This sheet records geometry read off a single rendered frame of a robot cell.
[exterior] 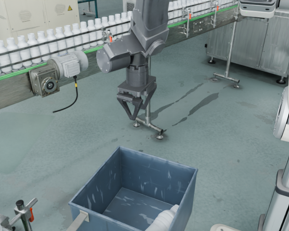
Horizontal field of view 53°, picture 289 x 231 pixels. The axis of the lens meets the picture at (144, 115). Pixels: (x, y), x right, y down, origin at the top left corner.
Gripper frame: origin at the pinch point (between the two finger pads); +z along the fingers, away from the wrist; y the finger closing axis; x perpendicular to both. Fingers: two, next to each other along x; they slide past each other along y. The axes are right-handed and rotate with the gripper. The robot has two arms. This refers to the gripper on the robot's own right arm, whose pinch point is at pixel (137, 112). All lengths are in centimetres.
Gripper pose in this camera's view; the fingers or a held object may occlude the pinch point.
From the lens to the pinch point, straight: 80.1
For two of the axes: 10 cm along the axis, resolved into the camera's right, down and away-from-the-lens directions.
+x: 9.0, 2.4, -3.8
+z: 0.0, 8.5, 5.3
